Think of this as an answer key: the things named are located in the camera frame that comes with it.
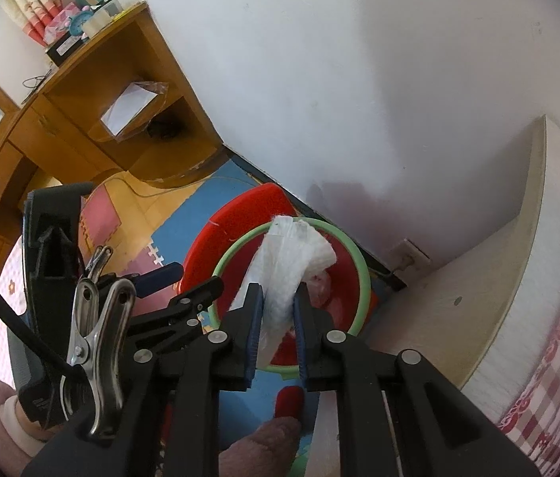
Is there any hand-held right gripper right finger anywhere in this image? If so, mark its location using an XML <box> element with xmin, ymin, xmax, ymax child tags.
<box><xmin>292</xmin><ymin>282</ymin><xmax>541</xmax><ymax>477</ymax></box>

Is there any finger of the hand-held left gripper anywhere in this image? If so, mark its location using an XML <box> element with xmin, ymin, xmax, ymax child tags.
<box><xmin>128</xmin><ymin>275</ymin><xmax>225</xmax><ymax>353</ymax></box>
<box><xmin>98</xmin><ymin>262</ymin><xmax>184</xmax><ymax>304</ymax></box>

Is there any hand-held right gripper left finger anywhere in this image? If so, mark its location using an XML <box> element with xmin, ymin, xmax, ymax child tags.
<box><xmin>22</xmin><ymin>282</ymin><xmax>266</xmax><ymax>477</ymax></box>

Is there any red bin with green rim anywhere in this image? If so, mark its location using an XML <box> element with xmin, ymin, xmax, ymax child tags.
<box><xmin>178</xmin><ymin>183</ymin><xmax>377</xmax><ymax>373</ymax></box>

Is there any pink floral cloth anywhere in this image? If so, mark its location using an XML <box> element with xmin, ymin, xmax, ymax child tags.
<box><xmin>0</xmin><ymin>246</ymin><xmax>30</xmax><ymax>388</ymax></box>

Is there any steel spring clamp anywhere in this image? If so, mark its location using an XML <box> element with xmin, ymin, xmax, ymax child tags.
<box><xmin>83</xmin><ymin>245</ymin><xmax>114</xmax><ymax>281</ymax></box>
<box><xmin>60</xmin><ymin>278</ymin><xmax>138</xmax><ymax>440</ymax></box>

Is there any red fuzzy object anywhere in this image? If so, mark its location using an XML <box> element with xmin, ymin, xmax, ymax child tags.
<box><xmin>274</xmin><ymin>385</ymin><xmax>305</xmax><ymax>421</ymax></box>

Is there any person's fuzzy pink clothing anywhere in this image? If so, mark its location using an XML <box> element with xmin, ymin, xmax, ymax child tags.
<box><xmin>218</xmin><ymin>416</ymin><xmax>301</xmax><ymax>477</ymax></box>

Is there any wooden desk with shelves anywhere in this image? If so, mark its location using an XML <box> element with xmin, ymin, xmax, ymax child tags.
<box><xmin>0</xmin><ymin>2</ymin><xmax>228</xmax><ymax>343</ymax></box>

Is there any clear bag with white paper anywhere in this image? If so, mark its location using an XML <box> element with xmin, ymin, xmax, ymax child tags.
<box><xmin>87</xmin><ymin>79</ymin><xmax>169</xmax><ymax>142</ymax></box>

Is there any black box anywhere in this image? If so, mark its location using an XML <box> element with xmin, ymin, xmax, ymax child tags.
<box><xmin>44</xmin><ymin>35</ymin><xmax>88</xmax><ymax>67</ymax></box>

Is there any blue alarm clock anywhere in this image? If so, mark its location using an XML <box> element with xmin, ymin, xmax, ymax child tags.
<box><xmin>69</xmin><ymin>10</ymin><xmax>93</xmax><ymax>38</ymax></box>

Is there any heart patterned bed sheet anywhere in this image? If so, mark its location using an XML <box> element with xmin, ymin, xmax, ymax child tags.
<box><xmin>496</xmin><ymin>151</ymin><xmax>560</xmax><ymax>464</ymax></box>

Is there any cream floral curtain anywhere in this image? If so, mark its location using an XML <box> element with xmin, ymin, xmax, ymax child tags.
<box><xmin>0</xmin><ymin>0</ymin><xmax>79</xmax><ymax>48</ymax></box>

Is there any black cable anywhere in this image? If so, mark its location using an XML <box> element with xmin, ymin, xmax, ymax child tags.
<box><xmin>0</xmin><ymin>251</ymin><xmax>75</xmax><ymax>378</ymax></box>

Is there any white wall socket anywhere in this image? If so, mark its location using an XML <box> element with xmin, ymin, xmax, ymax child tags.
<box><xmin>390</xmin><ymin>238</ymin><xmax>431</xmax><ymax>273</ymax></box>

